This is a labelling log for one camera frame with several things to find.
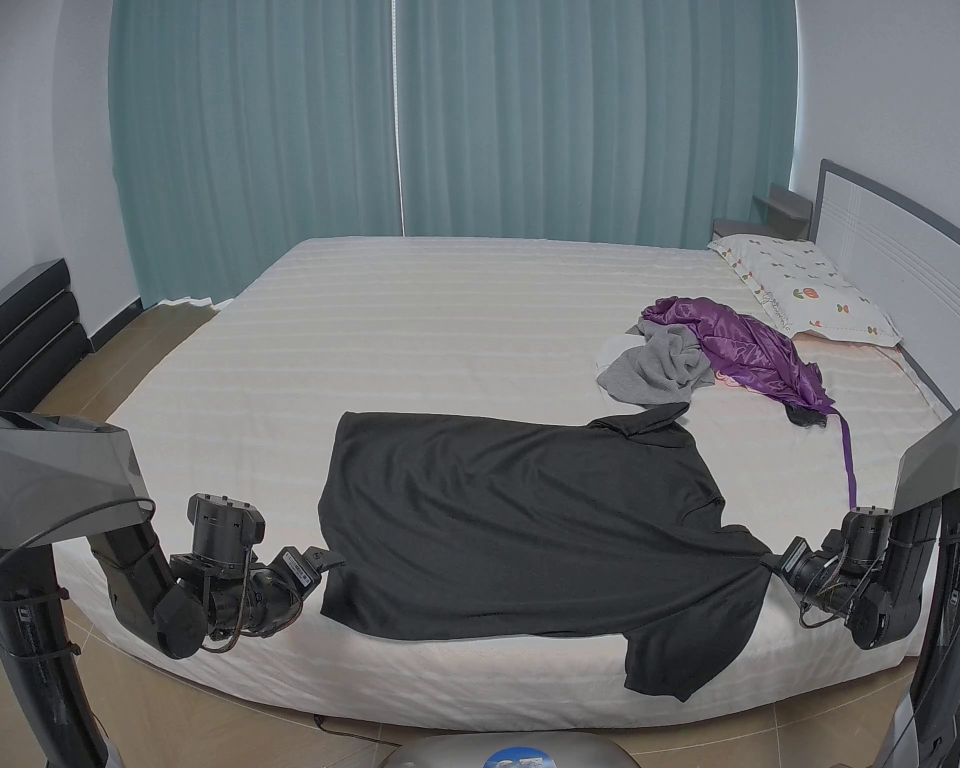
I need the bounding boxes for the black chest of drawers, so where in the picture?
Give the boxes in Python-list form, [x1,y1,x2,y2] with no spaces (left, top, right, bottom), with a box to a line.
[0,258,93,414]

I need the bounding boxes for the black T-shirt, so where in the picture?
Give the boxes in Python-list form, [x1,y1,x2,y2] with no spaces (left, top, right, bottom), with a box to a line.
[317,401,785,702]

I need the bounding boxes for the white printed pillow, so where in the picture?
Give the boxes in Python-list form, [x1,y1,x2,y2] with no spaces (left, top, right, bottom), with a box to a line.
[707,234,903,348]

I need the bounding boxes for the black cable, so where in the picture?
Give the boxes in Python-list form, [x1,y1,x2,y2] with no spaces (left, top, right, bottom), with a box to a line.
[313,716,406,749]
[0,495,155,560]

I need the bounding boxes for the blue-green curtain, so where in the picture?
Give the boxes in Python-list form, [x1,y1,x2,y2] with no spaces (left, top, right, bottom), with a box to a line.
[393,0,800,249]
[108,0,402,309]

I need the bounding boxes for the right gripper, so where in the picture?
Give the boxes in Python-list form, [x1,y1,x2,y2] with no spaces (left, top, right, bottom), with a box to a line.
[779,535,827,602]

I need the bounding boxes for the purple satin garment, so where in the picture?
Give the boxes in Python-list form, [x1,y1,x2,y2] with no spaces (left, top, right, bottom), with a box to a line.
[643,296,860,507]

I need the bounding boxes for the white garment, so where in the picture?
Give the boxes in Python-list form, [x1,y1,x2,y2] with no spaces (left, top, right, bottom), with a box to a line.
[594,333,650,376]

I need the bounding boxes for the bed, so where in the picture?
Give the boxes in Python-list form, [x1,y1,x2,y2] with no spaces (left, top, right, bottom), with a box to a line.
[56,159,960,732]

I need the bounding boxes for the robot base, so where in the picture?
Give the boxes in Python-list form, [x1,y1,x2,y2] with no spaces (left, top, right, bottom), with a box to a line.
[382,735,639,768]

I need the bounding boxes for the grey garment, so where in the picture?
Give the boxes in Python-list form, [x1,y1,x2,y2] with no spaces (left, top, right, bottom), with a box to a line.
[597,324,717,410]

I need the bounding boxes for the grey bedside table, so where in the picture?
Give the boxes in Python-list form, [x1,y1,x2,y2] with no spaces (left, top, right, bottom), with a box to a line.
[712,183,815,243]

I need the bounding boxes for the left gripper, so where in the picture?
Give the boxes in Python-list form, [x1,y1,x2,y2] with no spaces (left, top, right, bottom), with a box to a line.
[251,546,333,622]

